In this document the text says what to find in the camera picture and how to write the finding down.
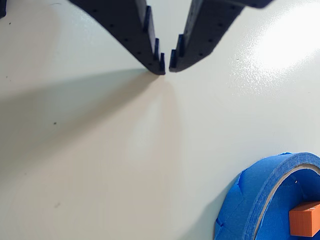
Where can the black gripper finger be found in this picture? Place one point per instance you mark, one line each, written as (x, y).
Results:
(125, 22)
(207, 27)

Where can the orange cube block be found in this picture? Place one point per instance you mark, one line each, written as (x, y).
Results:
(303, 221)

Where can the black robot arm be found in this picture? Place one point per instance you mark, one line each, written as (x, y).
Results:
(2, 7)

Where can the blue tape roll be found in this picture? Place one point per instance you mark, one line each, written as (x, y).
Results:
(247, 200)

